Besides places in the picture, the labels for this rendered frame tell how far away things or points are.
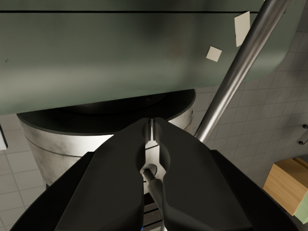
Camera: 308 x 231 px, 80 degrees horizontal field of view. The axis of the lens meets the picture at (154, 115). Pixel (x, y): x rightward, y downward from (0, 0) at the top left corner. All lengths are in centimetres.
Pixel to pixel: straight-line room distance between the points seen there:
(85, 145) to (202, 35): 18
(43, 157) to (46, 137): 5
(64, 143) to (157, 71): 14
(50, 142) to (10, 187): 180
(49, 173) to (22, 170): 160
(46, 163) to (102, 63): 19
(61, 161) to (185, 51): 21
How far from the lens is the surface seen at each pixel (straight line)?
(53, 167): 30
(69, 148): 26
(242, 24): 23
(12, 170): 193
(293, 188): 353
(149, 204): 82
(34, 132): 29
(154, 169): 29
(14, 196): 213
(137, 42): 18
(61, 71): 18
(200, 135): 16
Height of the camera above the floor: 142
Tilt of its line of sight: 55 degrees down
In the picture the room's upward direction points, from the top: 143 degrees clockwise
